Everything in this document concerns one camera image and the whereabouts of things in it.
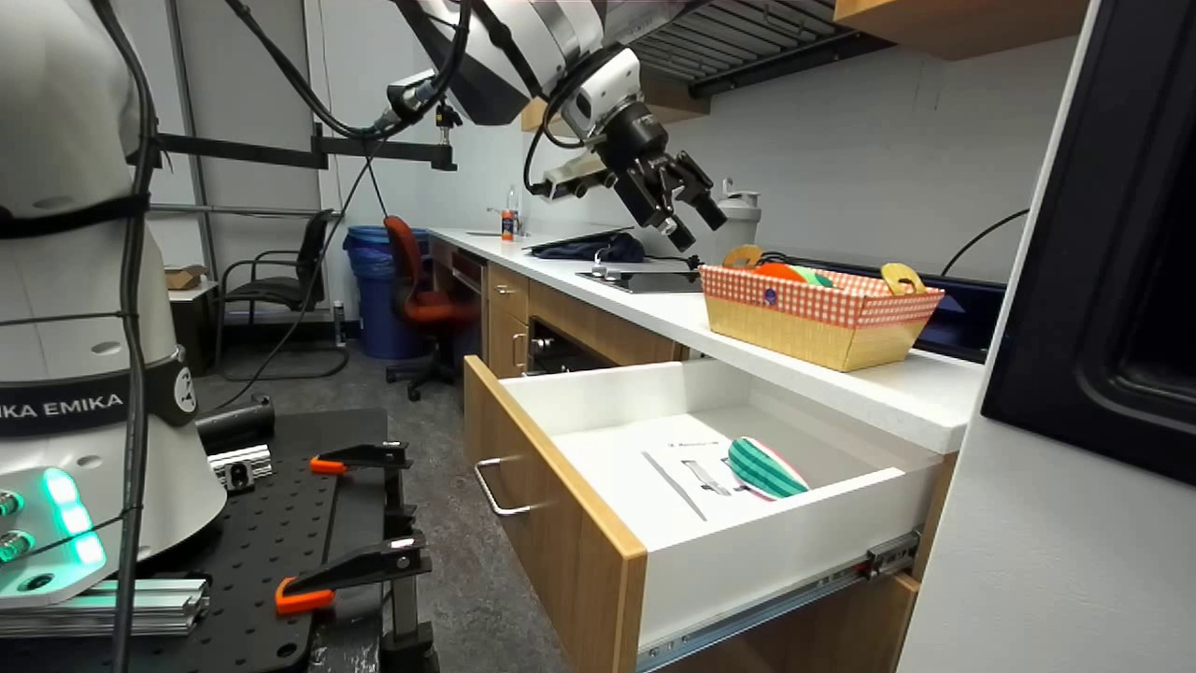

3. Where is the black induction cooktop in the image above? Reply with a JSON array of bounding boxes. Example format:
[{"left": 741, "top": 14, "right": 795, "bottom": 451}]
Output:
[{"left": 582, "top": 257, "right": 699, "bottom": 297}]

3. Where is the white open drawer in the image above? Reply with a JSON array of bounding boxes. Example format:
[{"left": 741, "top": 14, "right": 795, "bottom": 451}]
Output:
[{"left": 465, "top": 358, "right": 941, "bottom": 673}]

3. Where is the striped watermelon slice plush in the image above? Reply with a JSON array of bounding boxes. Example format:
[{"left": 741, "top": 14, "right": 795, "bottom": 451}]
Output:
[{"left": 724, "top": 437, "right": 806, "bottom": 498}]

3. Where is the black camera on boom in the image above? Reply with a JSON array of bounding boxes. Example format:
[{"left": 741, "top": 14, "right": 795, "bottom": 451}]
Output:
[{"left": 384, "top": 70, "right": 460, "bottom": 129}]

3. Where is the yellow banana plush toy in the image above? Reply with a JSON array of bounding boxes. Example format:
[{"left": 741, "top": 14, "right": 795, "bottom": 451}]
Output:
[{"left": 722, "top": 244, "right": 765, "bottom": 271}]

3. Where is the orange black clamp rear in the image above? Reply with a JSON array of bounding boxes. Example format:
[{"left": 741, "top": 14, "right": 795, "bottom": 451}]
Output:
[{"left": 308, "top": 437, "right": 411, "bottom": 538}]

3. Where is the black perforated mounting board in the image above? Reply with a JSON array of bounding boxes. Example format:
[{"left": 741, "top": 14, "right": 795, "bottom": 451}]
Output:
[{"left": 0, "top": 416, "right": 389, "bottom": 673}]

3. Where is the green plush toy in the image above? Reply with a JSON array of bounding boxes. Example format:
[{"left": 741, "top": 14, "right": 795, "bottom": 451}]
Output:
[{"left": 795, "top": 266, "right": 832, "bottom": 292}]

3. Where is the blue trash bin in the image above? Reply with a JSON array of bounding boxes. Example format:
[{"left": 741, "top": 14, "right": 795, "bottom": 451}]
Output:
[{"left": 344, "top": 226, "right": 414, "bottom": 358}]

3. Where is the wooden upper cabinet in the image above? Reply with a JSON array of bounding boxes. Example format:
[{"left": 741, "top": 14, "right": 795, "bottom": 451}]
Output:
[{"left": 832, "top": 0, "right": 1089, "bottom": 62}]

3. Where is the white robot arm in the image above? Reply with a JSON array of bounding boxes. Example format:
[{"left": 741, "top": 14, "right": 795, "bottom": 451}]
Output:
[{"left": 223, "top": 0, "right": 724, "bottom": 250}]

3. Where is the white instruction sheet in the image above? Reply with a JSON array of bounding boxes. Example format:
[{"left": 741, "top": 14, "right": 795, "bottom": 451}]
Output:
[{"left": 648, "top": 437, "right": 793, "bottom": 524}]

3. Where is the orange black clamp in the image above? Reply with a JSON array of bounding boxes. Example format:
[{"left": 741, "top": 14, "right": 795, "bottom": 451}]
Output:
[
  {"left": 308, "top": 437, "right": 411, "bottom": 538},
  {"left": 273, "top": 537, "right": 435, "bottom": 673}
]

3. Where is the orange checkered paper basket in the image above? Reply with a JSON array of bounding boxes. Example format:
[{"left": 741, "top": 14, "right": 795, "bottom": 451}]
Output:
[{"left": 699, "top": 266, "right": 946, "bottom": 370}]

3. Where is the red office chair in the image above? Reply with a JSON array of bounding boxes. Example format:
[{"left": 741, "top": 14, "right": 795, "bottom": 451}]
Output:
[{"left": 384, "top": 216, "right": 482, "bottom": 401}]

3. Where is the black microwave door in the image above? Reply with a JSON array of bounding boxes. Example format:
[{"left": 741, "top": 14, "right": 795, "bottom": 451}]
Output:
[{"left": 982, "top": 0, "right": 1196, "bottom": 482}]

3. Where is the black chair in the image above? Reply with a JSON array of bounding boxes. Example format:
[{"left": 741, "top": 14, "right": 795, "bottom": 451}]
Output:
[{"left": 215, "top": 210, "right": 342, "bottom": 358}]

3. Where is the red tomato plush toy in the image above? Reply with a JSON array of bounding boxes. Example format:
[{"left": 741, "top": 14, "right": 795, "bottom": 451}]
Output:
[{"left": 751, "top": 261, "right": 806, "bottom": 284}]

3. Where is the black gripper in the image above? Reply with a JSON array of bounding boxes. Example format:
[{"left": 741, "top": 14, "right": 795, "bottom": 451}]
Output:
[{"left": 593, "top": 102, "right": 724, "bottom": 250}]

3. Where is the silver drawer handle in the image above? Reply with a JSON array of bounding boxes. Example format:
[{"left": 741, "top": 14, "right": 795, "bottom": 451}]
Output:
[{"left": 472, "top": 457, "right": 537, "bottom": 519}]

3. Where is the orange black clamp front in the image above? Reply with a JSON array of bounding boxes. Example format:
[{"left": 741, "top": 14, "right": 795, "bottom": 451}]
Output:
[{"left": 273, "top": 537, "right": 435, "bottom": 673}]

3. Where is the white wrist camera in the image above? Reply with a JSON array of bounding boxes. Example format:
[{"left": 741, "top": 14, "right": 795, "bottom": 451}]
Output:
[{"left": 530, "top": 151, "right": 613, "bottom": 200}]

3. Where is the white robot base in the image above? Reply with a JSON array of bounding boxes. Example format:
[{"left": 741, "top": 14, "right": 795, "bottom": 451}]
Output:
[{"left": 0, "top": 0, "right": 223, "bottom": 613}]

